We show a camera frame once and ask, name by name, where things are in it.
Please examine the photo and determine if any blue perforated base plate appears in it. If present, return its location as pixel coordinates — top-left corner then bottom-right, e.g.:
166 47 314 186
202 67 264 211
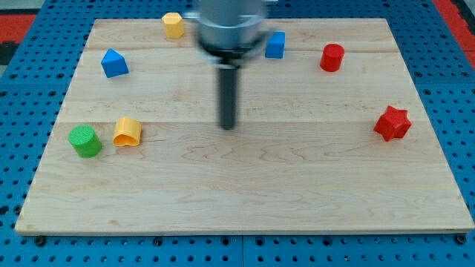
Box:
1 1 474 266

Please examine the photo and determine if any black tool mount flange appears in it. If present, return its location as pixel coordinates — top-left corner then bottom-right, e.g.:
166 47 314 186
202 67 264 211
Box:
197 33 268 68

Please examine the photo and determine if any blue triangular prism block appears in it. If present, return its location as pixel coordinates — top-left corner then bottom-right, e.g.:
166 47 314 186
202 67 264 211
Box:
101 48 129 78

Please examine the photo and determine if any yellow hexagon block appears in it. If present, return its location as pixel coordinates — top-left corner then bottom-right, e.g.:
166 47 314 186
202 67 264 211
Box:
161 13 185 39

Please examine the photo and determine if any wooden board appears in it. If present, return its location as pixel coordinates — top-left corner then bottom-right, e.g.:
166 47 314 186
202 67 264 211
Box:
16 19 474 236

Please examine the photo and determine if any blue cube block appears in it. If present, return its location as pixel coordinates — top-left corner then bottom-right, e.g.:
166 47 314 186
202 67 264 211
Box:
265 31 286 59

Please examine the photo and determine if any red star block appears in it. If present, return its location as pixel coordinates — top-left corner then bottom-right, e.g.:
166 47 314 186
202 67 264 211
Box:
373 105 412 142

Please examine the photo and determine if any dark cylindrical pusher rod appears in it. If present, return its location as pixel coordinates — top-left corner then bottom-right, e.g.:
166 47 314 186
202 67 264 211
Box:
218 66 238 131

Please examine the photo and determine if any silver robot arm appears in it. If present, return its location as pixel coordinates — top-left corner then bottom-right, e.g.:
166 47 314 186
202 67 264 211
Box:
185 0 272 131

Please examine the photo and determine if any red cylinder block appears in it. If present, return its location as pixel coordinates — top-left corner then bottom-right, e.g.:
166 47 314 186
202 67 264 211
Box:
320 44 345 72

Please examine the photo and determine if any green cylinder block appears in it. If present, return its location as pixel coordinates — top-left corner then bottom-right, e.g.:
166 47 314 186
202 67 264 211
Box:
68 125 102 158

